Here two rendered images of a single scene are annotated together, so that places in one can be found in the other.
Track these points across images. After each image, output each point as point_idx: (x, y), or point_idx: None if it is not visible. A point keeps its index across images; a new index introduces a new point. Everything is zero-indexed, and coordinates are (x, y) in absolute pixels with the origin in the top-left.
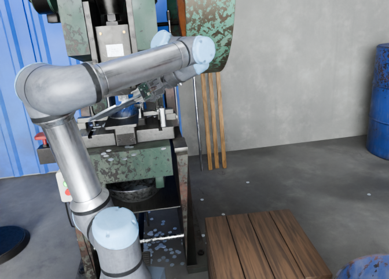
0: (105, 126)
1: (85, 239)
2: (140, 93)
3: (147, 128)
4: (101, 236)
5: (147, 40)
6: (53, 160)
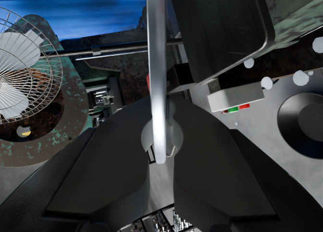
0: (194, 76)
1: (306, 71)
2: (150, 141)
3: None
4: None
5: None
6: (191, 85)
